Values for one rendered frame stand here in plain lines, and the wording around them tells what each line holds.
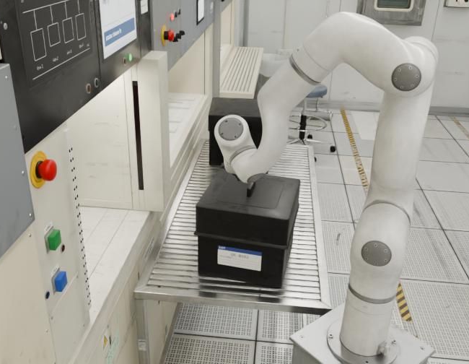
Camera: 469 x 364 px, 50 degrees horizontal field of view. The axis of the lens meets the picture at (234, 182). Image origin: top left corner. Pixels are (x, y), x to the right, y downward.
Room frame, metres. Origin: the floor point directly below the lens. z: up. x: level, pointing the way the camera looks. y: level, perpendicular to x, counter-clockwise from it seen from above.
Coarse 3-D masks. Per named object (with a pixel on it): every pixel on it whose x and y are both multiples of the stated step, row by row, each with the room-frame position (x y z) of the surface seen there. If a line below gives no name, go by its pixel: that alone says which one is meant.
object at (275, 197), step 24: (216, 192) 1.40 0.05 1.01; (240, 192) 1.40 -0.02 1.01; (264, 192) 1.41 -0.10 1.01; (288, 192) 1.42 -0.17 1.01; (216, 216) 1.29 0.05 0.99; (240, 216) 1.27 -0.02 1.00; (264, 216) 1.26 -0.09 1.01; (288, 216) 1.26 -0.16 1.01; (240, 240) 1.27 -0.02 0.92; (264, 240) 1.26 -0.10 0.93; (288, 240) 1.27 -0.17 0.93
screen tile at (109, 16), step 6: (114, 0) 1.29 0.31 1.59; (108, 6) 1.24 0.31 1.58; (114, 6) 1.29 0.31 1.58; (102, 12) 1.20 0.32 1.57; (108, 12) 1.24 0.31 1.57; (114, 12) 1.28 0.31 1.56; (102, 18) 1.20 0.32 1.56; (108, 18) 1.24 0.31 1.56; (114, 18) 1.28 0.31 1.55; (108, 24) 1.23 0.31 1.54
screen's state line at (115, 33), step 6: (132, 18) 1.43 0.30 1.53; (120, 24) 1.33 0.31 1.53; (126, 24) 1.38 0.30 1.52; (132, 24) 1.43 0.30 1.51; (108, 30) 1.23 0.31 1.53; (114, 30) 1.27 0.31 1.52; (120, 30) 1.32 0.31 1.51; (126, 30) 1.37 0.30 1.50; (132, 30) 1.43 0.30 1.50; (108, 36) 1.23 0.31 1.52; (114, 36) 1.27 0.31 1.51; (120, 36) 1.32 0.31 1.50; (108, 42) 1.22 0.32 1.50
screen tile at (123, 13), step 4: (124, 0) 1.37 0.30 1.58; (128, 0) 1.41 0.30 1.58; (132, 0) 1.44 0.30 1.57; (120, 4) 1.34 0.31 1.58; (124, 4) 1.37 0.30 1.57; (128, 4) 1.41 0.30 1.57; (132, 4) 1.44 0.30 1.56; (120, 8) 1.34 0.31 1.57; (124, 8) 1.37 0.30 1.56; (128, 8) 1.41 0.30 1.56; (132, 8) 1.44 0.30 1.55; (120, 12) 1.33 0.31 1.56; (124, 12) 1.36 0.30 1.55; (128, 12) 1.40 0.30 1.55; (132, 12) 1.44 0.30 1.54; (120, 16) 1.33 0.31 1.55; (124, 16) 1.36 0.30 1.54
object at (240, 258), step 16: (208, 240) 1.30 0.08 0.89; (224, 240) 1.29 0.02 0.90; (208, 256) 1.30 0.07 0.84; (224, 256) 1.29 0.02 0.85; (240, 256) 1.28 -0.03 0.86; (256, 256) 1.27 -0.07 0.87; (272, 256) 1.26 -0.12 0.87; (288, 256) 1.38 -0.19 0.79; (208, 272) 1.30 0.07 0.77; (224, 272) 1.29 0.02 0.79; (240, 272) 1.28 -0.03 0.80; (256, 272) 1.27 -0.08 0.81; (272, 272) 1.26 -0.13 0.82
